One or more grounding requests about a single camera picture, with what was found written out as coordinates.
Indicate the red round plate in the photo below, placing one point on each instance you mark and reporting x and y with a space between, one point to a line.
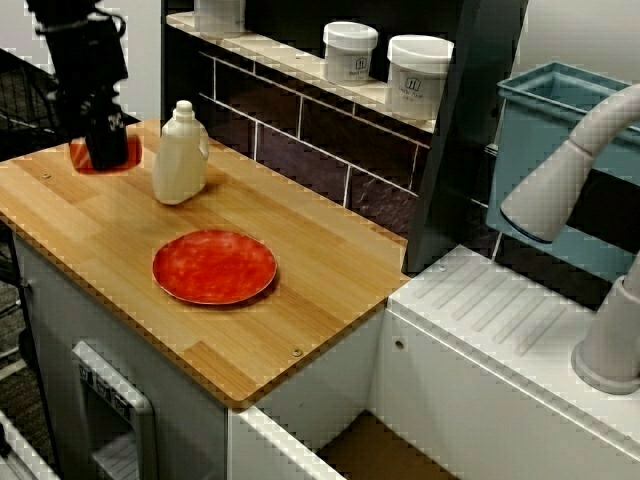
215 267

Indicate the black equipment box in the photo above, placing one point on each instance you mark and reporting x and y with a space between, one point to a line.
25 100

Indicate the light grey toy faucet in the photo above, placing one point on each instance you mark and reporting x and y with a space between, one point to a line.
550 190

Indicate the grey white dispenser panel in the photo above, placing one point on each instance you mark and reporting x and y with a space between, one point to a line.
143 415

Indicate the dark tile backsplash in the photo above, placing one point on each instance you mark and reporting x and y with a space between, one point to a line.
280 110

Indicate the dark grey end post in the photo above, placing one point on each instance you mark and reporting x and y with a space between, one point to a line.
177 65

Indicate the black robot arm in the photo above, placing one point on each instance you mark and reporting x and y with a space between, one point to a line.
65 12

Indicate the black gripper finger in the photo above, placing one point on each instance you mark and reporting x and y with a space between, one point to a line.
106 132

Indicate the white plastic jug bottle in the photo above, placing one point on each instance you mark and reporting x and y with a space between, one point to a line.
180 165

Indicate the aluminium frame rail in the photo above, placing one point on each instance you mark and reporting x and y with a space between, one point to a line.
20 450

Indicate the white lidded jar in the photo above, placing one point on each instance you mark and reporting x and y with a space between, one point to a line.
350 55
417 75

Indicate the white kitchen cabinet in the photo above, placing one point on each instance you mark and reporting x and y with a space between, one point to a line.
60 310

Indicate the teal plastic bin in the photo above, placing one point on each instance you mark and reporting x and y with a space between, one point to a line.
540 130

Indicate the salmon sushi toy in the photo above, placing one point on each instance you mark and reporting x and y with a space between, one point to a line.
132 152

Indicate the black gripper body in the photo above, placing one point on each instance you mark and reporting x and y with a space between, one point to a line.
87 60

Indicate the cream shelf ledge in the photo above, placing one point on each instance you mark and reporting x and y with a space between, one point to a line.
280 55

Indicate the plain white container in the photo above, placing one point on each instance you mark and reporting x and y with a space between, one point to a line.
220 17

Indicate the white toy sink unit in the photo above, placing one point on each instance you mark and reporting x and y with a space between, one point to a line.
475 360

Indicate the dark grey upright panel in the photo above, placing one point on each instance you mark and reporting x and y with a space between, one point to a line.
465 150

